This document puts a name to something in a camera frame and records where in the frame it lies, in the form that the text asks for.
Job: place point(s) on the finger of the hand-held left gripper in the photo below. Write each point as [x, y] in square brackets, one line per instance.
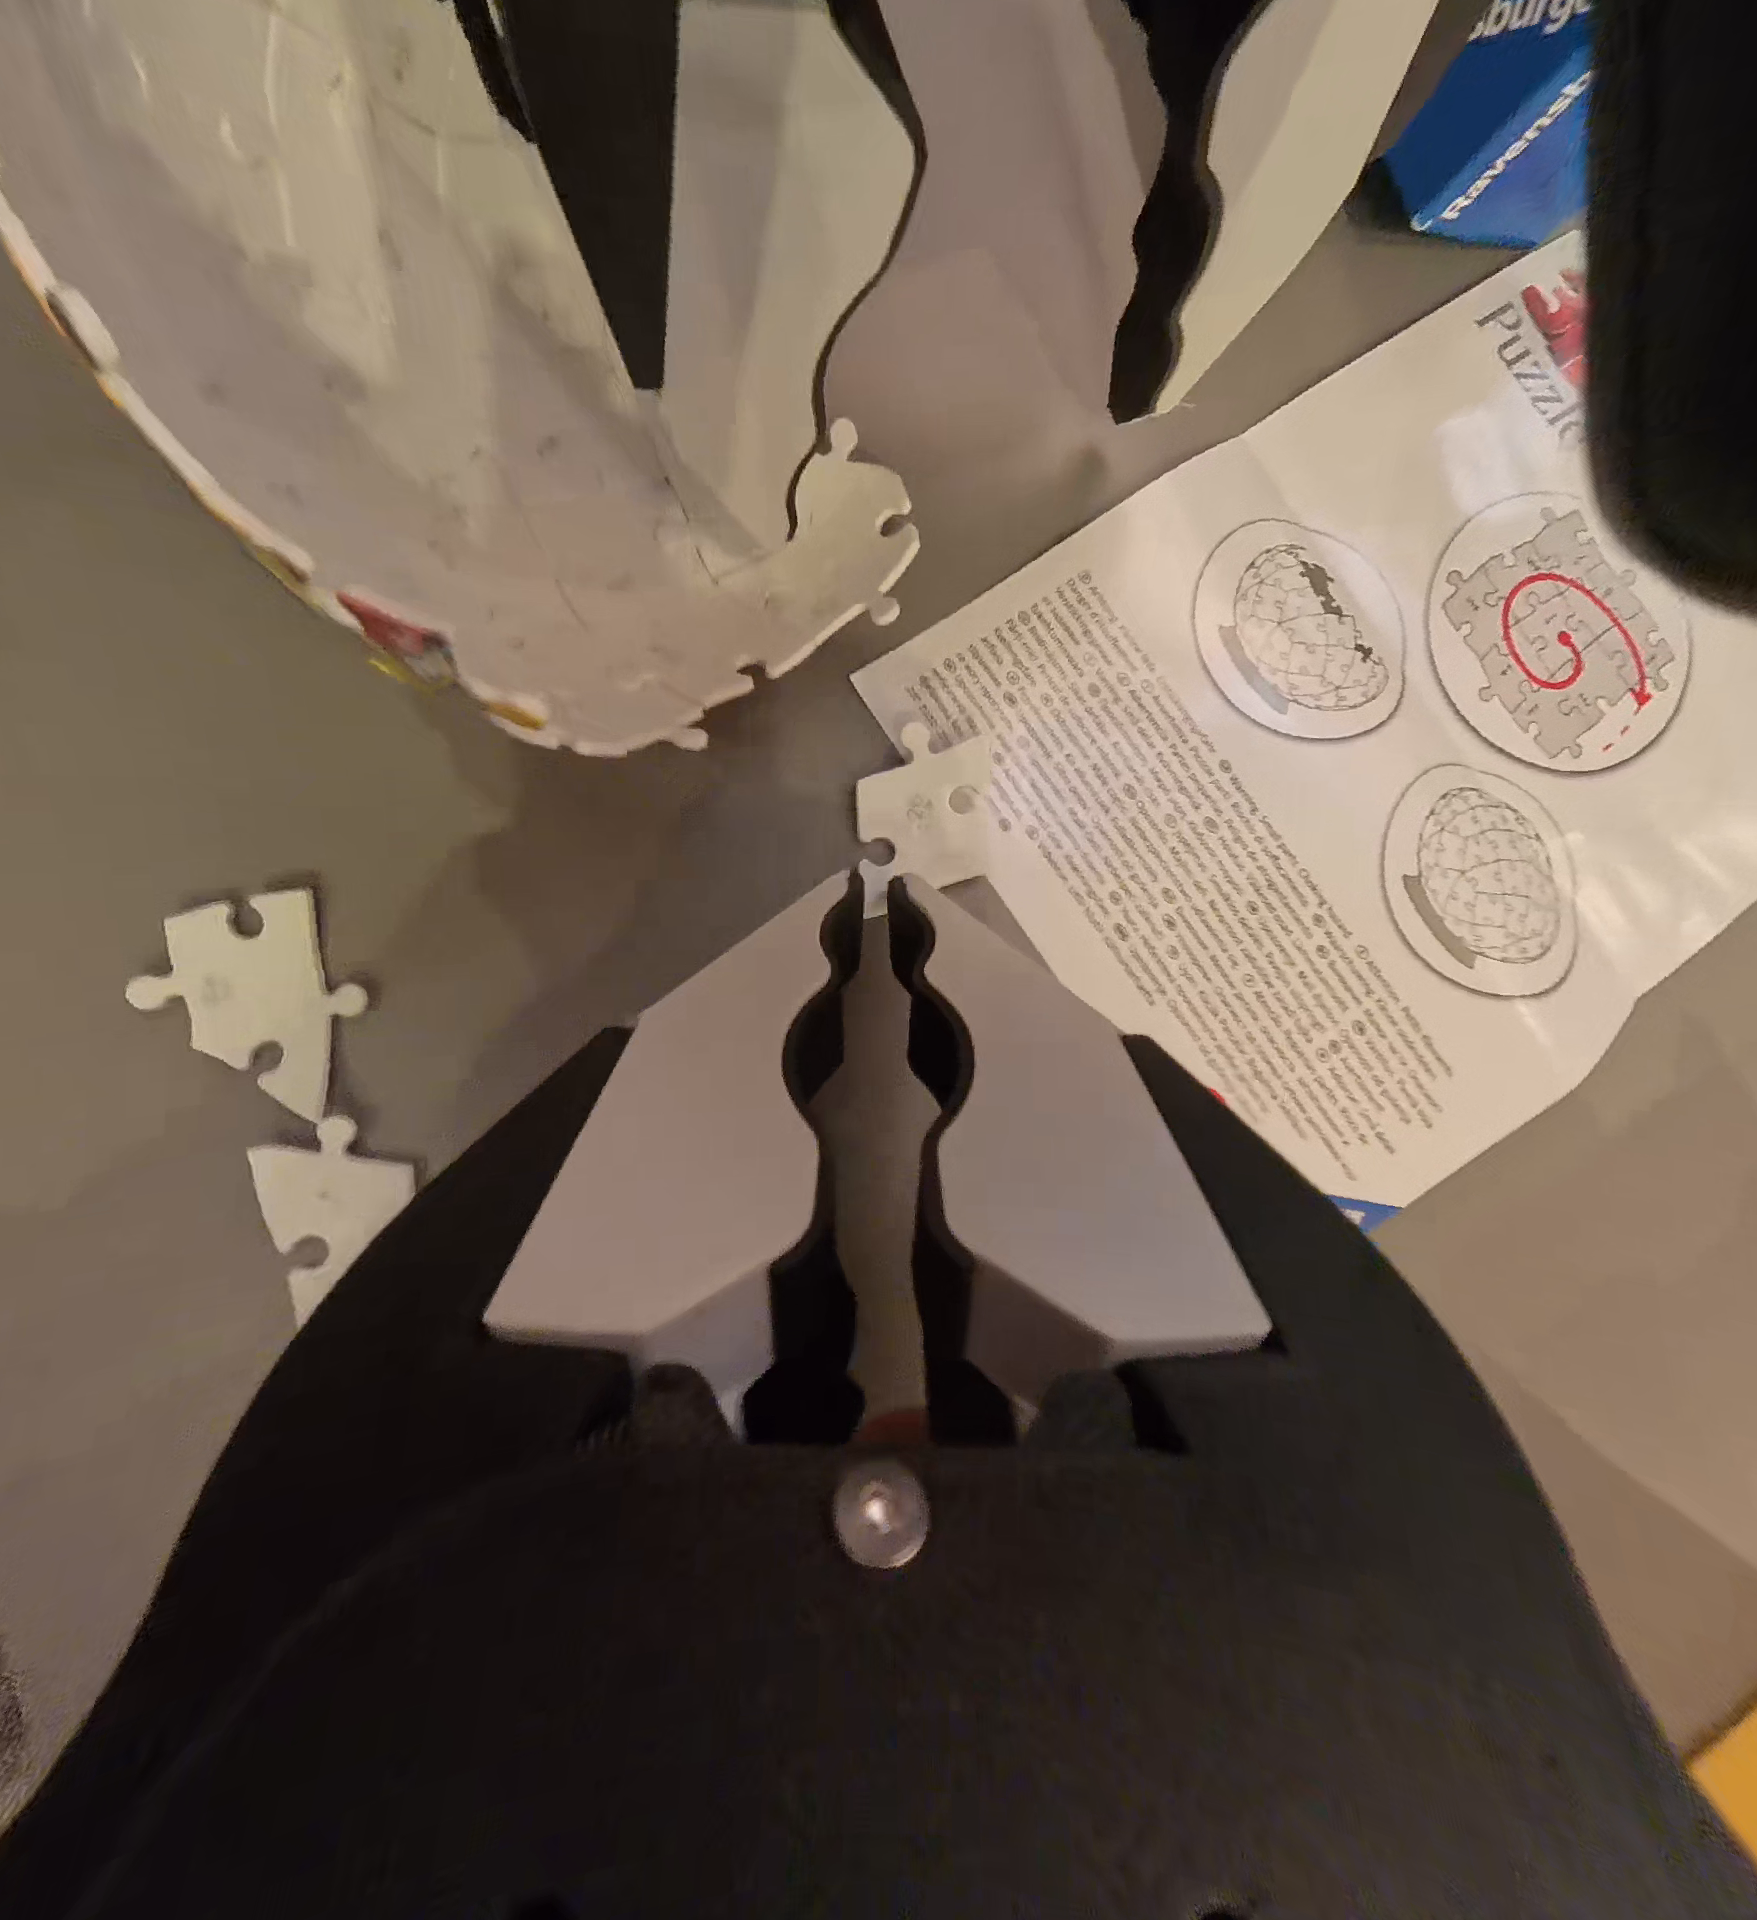
[1298, 119]
[757, 230]

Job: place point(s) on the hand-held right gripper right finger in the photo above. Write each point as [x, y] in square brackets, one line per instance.
[1101, 1198]

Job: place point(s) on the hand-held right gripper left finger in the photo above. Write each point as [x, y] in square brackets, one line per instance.
[665, 1198]

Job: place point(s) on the half-built puzzle ball shell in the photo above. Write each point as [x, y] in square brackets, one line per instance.
[366, 375]

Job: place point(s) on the white puzzle piece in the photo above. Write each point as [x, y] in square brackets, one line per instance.
[252, 989]
[340, 1198]
[923, 809]

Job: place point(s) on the blue puzzle box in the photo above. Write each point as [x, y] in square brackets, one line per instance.
[1492, 151]

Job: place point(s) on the white instruction leaflet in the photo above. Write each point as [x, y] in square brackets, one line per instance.
[1192, 843]

